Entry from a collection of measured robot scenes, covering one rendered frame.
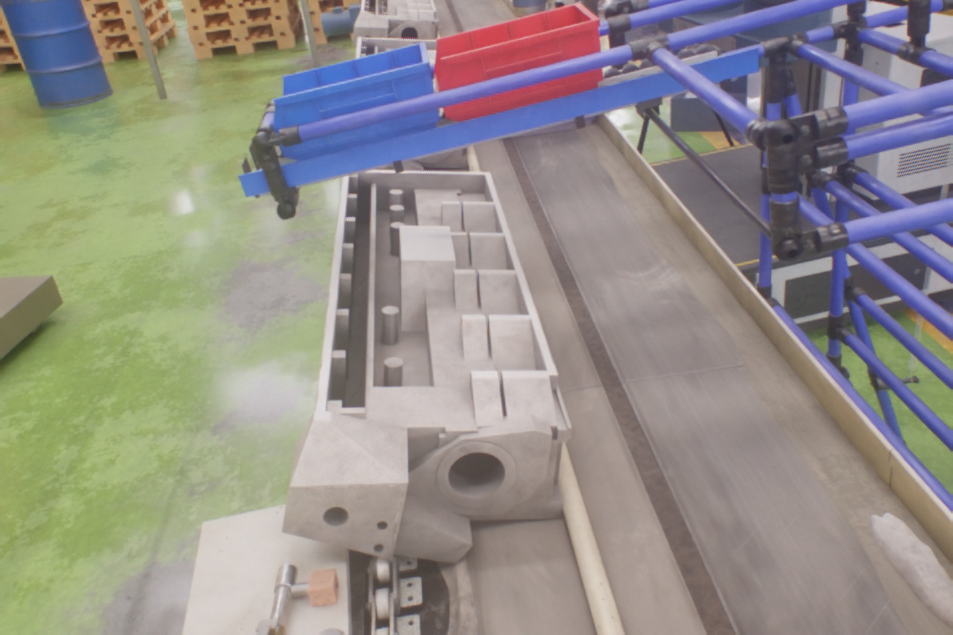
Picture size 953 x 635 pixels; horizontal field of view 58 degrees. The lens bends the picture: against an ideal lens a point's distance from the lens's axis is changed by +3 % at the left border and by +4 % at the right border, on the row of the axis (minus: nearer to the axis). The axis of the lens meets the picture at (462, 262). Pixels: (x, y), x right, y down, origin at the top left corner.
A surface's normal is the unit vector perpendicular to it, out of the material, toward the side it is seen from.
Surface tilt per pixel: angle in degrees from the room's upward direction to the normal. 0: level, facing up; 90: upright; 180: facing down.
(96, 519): 0
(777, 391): 1
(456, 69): 92
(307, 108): 92
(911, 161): 90
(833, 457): 2
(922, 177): 90
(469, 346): 32
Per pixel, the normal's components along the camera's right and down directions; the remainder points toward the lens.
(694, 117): -0.34, 0.46
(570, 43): 0.10, 0.47
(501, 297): 0.09, -0.55
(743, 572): -0.12, -0.88
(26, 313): 0.99, -0.05
